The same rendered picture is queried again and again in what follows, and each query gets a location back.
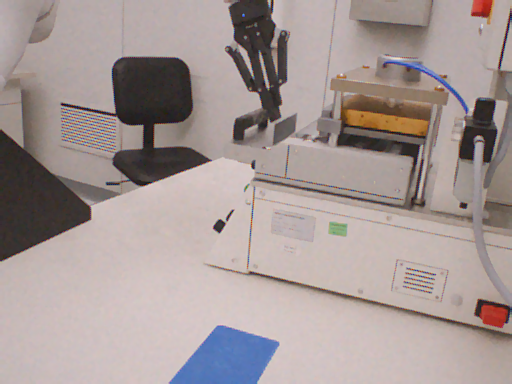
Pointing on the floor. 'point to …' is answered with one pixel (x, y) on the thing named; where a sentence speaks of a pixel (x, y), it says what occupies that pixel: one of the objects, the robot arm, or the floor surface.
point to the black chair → (160, 98)
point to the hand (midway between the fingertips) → (273, 108)
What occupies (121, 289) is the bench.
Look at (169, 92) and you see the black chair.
